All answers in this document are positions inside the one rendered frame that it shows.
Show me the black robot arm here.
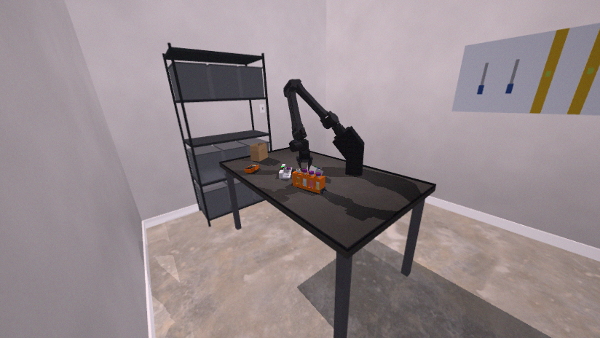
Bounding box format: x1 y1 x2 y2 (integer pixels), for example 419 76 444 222
283 79 349 162

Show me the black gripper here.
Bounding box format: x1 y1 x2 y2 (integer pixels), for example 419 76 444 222
296 155 313 172

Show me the small brown cardboard box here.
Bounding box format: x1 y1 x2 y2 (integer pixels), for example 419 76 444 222
250 143 268 162

